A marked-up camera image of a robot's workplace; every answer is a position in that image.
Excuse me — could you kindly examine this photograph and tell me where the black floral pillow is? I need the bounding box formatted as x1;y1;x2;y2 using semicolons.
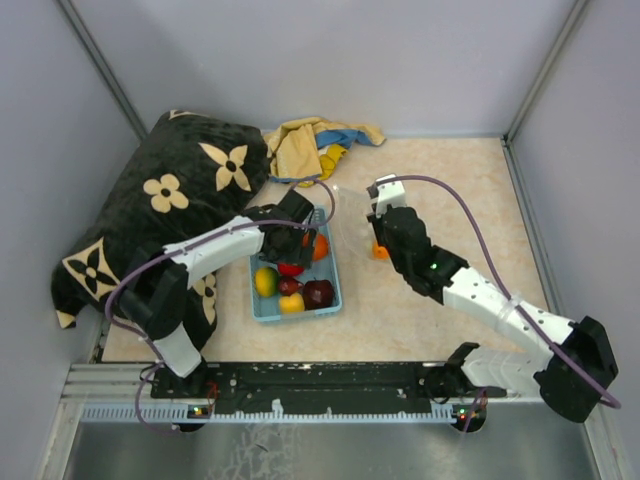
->
50;110;270;329

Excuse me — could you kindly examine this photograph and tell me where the yellow blue crumpled cloth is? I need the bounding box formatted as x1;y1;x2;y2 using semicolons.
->
263;117;386;186

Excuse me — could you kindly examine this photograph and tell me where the small dark red fruit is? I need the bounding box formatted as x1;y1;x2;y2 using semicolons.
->
277;276;304;296

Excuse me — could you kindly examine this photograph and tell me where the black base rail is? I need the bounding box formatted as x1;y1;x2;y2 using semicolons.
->
139;361;488;433

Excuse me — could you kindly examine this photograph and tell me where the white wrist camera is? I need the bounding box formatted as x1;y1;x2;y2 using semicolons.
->
277;190;314;223
367;174;406;217

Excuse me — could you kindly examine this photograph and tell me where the small orange mango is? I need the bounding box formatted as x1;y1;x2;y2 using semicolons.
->
372;243;390;260

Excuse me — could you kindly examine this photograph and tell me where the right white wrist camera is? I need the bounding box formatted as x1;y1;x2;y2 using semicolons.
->
367;174;406;217

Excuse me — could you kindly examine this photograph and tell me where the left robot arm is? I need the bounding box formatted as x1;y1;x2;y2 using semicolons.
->
105;190;320;397

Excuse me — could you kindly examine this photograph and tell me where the green yellow mango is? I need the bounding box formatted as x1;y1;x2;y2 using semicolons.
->
254;266;279;298

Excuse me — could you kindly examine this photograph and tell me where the orange tangerine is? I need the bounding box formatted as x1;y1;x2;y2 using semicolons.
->
302;233;330;262

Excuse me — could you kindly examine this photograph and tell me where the yellow peach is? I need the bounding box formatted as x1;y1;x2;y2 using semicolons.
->
278;292;306;315

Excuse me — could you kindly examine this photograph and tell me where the dark red apple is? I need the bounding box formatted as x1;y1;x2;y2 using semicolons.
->
302;280;335;310

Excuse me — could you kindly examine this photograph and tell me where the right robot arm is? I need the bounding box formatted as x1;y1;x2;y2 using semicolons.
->
367;207;619;423

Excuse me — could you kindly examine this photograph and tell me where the clear zip top bag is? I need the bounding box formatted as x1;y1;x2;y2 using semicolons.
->
332;185;390;262

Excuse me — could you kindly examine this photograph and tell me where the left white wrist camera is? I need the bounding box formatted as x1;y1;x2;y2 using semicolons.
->
277;190;314;223

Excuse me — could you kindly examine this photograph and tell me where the light blue plastic basket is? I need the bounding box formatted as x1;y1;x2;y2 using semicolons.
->
248;224;343;325

